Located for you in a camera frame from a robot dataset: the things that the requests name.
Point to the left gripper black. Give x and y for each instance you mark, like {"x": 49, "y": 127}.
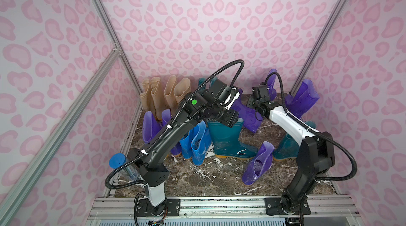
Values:
{"x": 227, "y": 119}

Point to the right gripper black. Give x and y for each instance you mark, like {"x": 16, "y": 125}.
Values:
{"x": 259, "y": 92}

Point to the purple boot tip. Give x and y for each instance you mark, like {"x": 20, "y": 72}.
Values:
{"x": 252, "y": 119}

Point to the teal boot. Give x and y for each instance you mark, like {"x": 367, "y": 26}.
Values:
{"x": 201, "y": 83}
{"x": 212, "y": 81}
{"x": 287, "y": 148}
{"x": 226, "y": 141}

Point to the blue boot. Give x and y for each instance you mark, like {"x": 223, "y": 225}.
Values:
{"x": 185, "y": 143}
{"x": 200, "y": 143}

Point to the purple boot shaft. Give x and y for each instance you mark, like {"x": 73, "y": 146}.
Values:
{"x": 259, "y": 164}

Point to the beige boot pair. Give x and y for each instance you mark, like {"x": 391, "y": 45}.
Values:
{"x": 146, "y": 97}
{"x": 158, "y": 97}

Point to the beige boot with paper stuffing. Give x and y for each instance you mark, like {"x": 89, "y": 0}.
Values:
{"x": 181, "y": 89}

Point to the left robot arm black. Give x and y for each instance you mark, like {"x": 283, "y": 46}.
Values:
{"x": 201, "y": 104}

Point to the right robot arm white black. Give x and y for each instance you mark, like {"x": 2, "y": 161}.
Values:
{"x": 315, "y": 155}

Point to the aluminium diagonal brace left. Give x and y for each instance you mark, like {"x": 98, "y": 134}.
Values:
{"x": 35, "y": 169}

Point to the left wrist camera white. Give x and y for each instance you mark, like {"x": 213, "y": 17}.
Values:
{"x": 233, "y": 96}

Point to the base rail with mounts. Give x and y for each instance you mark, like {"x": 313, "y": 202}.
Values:
{"x": 319, "y": 210}

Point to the aluminium frame post right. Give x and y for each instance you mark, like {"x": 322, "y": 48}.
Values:
{"x": 332, "y": 18}

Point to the aluminium frame post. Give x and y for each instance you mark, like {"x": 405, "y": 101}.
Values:
{"x": 332, "y": 18}
{"x": 102, "y": 12}

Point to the aluminium frame post left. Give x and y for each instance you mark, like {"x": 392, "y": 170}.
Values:
{"x": 102, "y": 12}

